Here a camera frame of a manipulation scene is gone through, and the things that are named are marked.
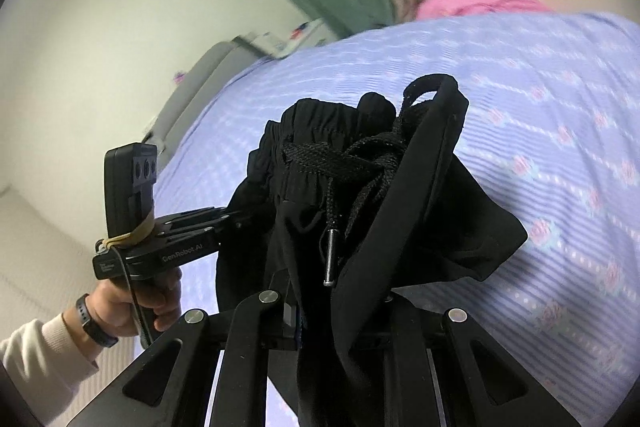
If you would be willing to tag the grey padded headboard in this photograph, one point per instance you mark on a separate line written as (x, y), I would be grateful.
(219, 65)

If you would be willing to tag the person's left hand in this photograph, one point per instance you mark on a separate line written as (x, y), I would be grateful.
(110, 304)

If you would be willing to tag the purple floral bed sheet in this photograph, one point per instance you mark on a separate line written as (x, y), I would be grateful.
(551, 134)

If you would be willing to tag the beige sleeve left forearm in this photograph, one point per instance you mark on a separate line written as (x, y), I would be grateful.
(46, 366)

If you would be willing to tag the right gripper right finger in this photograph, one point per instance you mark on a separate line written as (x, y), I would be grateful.
(446, 370)

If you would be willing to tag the pink cloth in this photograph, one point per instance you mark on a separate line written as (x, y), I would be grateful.
(432, 9)

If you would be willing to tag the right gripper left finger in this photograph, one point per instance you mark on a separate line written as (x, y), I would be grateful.
(207, 370)

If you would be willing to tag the black pants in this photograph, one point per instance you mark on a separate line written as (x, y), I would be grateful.
(352, 202)

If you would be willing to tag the white nightstand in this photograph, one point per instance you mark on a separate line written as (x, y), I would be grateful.
(305, 36)

